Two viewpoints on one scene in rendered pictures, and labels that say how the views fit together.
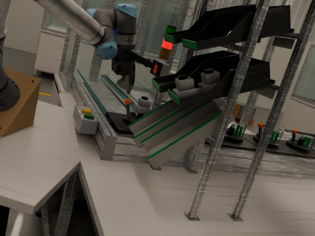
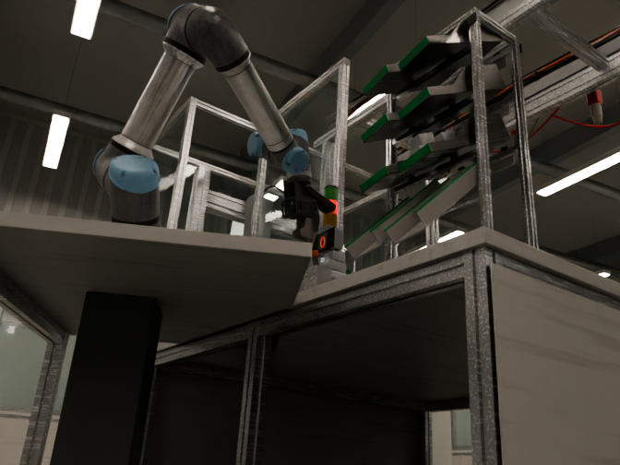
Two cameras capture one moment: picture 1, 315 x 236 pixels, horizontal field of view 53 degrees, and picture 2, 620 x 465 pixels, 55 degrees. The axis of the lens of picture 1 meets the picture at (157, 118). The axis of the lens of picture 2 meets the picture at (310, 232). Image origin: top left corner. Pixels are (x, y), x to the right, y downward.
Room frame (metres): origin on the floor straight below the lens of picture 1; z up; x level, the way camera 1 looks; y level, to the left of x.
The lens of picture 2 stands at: (-0.28, 0.41, 0.45)
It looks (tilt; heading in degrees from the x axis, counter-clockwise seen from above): 23 degrees up; 351
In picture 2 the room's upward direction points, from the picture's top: 4 degrees clockwise
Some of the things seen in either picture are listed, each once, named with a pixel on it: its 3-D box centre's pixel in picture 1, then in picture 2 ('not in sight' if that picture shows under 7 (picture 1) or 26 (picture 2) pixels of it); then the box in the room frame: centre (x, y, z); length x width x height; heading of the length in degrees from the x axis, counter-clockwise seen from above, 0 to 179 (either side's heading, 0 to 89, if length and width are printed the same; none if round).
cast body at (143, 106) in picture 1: (145, 105); (336, 262); (1.36, 0.07, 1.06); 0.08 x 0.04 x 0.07; 115
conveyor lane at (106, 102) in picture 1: (122, 115); not in sight; (1.63, 0.18, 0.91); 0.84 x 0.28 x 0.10; 26
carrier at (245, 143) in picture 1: (231, 129); not in sight; (1.57, -0.38, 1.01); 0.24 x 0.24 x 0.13; 26
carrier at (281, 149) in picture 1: (268, 136); not in sight; (1.68, -0.60, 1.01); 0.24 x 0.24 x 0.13; 26
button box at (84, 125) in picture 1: (85, 118); not in sight; (1.34, 0.31, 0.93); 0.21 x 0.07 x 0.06; 26
